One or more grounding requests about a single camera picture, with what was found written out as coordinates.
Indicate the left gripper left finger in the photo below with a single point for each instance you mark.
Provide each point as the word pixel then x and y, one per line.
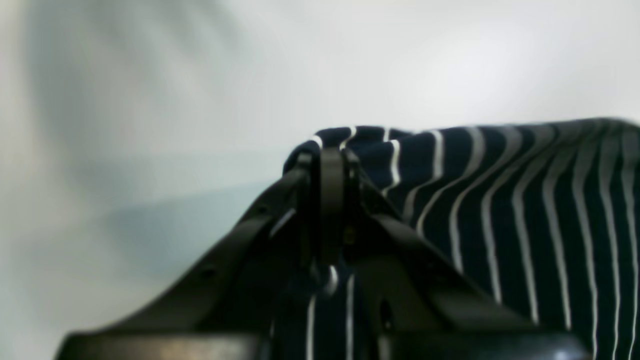
pixel 235 302

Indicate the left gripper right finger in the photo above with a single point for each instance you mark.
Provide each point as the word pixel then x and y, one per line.
pixel 404 300

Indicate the navy white-striped T-shirt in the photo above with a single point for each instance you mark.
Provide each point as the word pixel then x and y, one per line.
pixel 543 216

